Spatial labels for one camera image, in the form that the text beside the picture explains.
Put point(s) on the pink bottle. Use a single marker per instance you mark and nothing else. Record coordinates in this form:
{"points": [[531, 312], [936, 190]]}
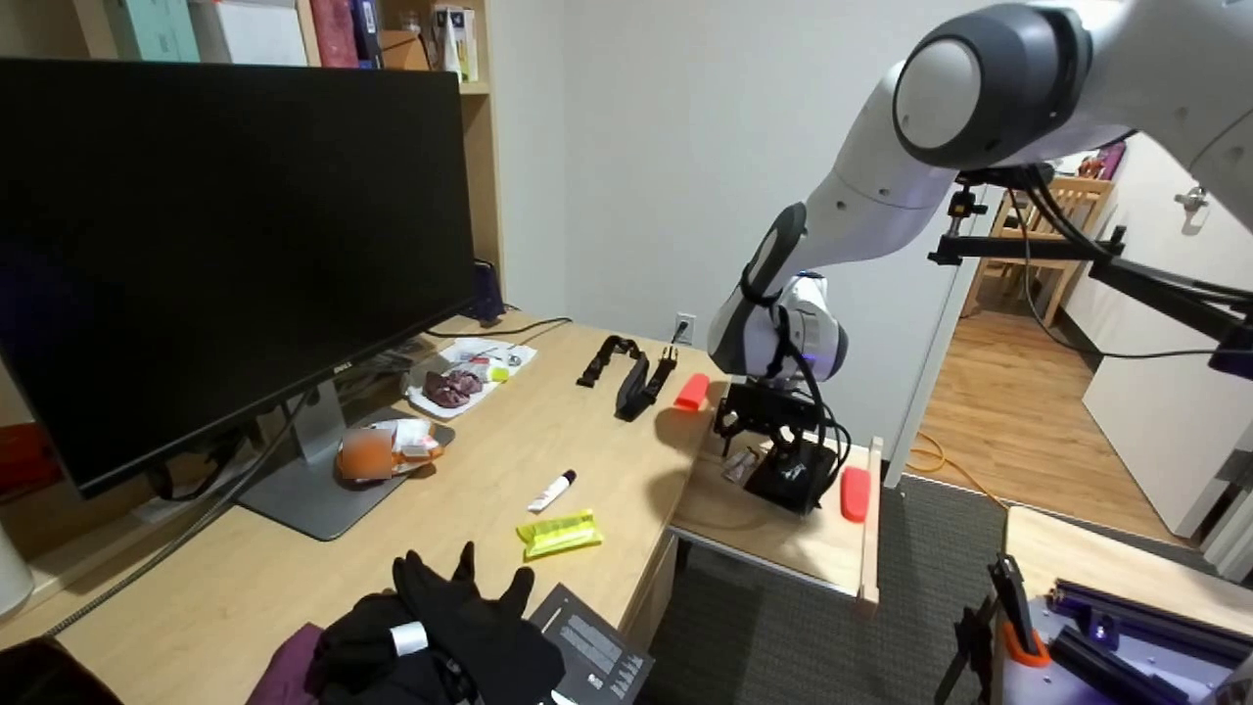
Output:
{"points": [[1108, 160]]}

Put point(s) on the teal book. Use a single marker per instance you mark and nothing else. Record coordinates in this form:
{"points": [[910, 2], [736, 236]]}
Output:
{"points": [[160, 27]]}

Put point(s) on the wooden sliding tray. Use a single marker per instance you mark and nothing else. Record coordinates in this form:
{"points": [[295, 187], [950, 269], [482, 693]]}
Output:
{"points": [[796, 548]]}

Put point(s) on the purple cloth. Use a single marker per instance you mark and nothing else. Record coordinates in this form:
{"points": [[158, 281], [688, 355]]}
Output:
{"points": [[288, 671]]}

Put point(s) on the black gloves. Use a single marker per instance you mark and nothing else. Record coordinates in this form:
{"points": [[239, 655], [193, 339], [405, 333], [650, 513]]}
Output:
{"points": [[455, 594]]}

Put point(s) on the dark blue bottle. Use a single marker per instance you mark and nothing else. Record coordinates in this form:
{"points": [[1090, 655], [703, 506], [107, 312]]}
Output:
{"points": [[488, 294]]}

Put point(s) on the black cloth glove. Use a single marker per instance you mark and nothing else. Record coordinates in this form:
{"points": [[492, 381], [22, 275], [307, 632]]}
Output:
{"points": [[376, 668]]}

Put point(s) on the small wooden side table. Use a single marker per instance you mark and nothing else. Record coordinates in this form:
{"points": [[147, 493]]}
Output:
{"points": [[1081, 543]]}

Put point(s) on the dark grey flat box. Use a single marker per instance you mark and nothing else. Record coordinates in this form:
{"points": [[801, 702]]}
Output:
{"points": [[591, 650]]}

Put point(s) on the black computer monitor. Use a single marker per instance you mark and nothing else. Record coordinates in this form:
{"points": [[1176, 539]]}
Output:
{"points": [[219, 247]]}

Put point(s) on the brown box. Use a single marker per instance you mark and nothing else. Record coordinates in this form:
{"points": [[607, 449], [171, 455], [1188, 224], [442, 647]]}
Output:
{"points": [[408, 43]]}

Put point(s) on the grey monitor stand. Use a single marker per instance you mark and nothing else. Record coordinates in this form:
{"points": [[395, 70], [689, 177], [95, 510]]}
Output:
{"points": [[313, 501]]}

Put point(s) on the purple plastic tray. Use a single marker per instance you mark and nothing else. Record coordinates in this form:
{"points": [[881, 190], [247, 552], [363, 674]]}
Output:
{"points": [[1147, 650]]}

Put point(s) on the red book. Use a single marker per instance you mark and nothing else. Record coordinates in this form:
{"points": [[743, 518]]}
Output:
{"points": [[333, 34]]}

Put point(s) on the white box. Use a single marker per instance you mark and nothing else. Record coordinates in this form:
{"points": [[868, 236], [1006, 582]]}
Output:
{"points": [[256, 34]]}

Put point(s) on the red plastic piece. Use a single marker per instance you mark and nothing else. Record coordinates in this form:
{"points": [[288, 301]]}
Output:
{"points": [[689, 392], [856, 493]]}

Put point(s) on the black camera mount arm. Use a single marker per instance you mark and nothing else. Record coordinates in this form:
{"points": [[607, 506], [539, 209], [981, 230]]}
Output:
{"points": [[1030, 244]]}

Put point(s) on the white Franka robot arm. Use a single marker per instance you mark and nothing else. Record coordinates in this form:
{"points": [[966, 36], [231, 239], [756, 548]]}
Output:
{"points": [[886, 183]]}

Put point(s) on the white marker purple cap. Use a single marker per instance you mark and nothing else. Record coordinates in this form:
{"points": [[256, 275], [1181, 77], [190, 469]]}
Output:
{"points": [[551, 489]]}

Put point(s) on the black fabric case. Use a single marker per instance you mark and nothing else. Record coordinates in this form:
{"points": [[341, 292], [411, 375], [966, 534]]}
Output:
{"points": [[790, 489]]}

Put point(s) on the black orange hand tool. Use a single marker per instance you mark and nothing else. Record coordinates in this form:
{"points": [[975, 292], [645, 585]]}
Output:
{"points": [[1021, 613]]}

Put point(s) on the black small tripod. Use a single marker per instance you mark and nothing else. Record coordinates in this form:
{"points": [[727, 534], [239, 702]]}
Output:
{"points": [[974, 647]]}

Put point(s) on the dark red object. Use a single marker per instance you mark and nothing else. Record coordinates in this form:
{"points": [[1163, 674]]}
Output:
{"points": [[23, 463]]}

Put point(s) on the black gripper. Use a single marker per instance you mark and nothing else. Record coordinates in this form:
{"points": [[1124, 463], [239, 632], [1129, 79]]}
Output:
{"points": [[775, 412]]}

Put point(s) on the white slim bottle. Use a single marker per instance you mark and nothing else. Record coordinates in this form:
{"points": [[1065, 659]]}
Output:
{"points": [[455, 43]]}

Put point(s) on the orange snack package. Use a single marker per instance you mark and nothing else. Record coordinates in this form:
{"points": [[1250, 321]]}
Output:
{"points": [[372, 455]]}

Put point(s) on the white cabinet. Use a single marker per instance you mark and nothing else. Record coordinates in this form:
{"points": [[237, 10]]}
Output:
{"points": [[1160, 433]]}

